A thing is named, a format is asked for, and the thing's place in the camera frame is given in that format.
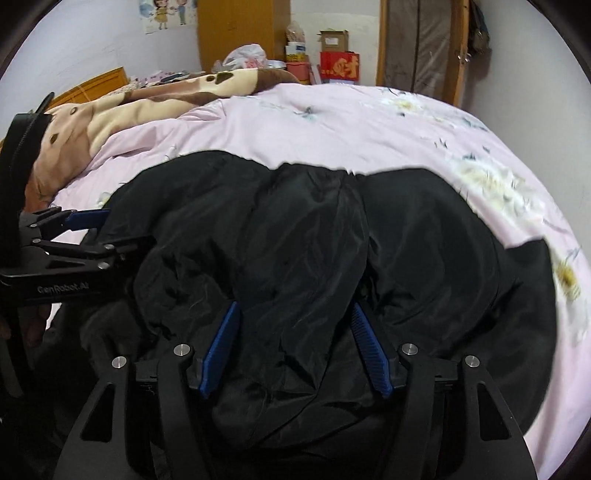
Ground black puffer jacket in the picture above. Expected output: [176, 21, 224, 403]
[46, 150, 557, 462]

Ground wooden wardrobe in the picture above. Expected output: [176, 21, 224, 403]
[198, 0, 291, 73]

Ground person's left hand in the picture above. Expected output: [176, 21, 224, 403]
[23, 305, 51, 347]

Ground pink floral duvet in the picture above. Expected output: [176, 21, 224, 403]
[51, 83, 591, 480]

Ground wooden door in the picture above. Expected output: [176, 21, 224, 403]
[445, 0, 472, 107]

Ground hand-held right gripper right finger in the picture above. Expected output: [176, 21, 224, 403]
[349, 301, 539, 480]

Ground wooden bed headboard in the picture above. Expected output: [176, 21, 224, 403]
[48, 67, 130, 110]

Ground hanging bags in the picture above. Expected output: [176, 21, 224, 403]
[468, 0, 490, 51]

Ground cardboard box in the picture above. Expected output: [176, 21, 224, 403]
[318, 30, 349, 52]

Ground small red box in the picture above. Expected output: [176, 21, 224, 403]
[286, 62, 312, 84]

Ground cartoon wall poster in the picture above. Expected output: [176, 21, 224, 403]
[139, 0, 198, 34]

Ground red gift box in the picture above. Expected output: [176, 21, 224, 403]
[320, 52, 360, 84]

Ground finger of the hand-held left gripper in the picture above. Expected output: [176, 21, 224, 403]
[23, 208, 112, 238]
[28, 235, 155, 278]

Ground white plastic bag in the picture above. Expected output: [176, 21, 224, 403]
[223, 44, 267, 71]

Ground brown dog print blanket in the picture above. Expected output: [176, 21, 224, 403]
[23, 67, 301, 208]

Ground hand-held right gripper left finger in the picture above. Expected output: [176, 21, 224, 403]
[60, 301, 243, 480]

